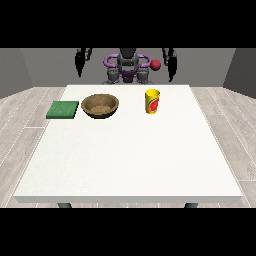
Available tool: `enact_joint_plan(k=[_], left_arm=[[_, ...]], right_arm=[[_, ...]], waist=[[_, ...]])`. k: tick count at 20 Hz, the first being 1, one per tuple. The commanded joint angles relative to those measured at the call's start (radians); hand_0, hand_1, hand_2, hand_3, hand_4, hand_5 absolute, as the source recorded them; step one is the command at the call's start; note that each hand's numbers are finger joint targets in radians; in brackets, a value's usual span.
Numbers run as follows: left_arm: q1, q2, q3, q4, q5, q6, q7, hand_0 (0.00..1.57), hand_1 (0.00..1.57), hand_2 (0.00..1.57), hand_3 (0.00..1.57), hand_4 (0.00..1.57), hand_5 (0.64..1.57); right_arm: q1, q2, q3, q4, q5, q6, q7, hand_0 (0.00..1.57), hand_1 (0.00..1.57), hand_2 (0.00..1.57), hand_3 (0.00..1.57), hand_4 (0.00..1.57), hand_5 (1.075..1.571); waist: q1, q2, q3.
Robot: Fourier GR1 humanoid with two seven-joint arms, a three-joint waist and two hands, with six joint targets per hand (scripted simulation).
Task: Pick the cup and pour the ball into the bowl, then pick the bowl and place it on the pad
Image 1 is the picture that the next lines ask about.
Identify yellow cup with melon print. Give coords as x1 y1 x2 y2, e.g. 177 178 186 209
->
144 88 161 115

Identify brown wooden bowl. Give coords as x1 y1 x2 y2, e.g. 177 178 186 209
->
80 93 120 120

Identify green square pad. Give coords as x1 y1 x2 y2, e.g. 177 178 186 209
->
45 100 80 120

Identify small red ball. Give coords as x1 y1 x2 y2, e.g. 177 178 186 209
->
150 59 162 71

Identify grey robot trunk purple rings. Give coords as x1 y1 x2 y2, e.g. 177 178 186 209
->
102 48 155 85

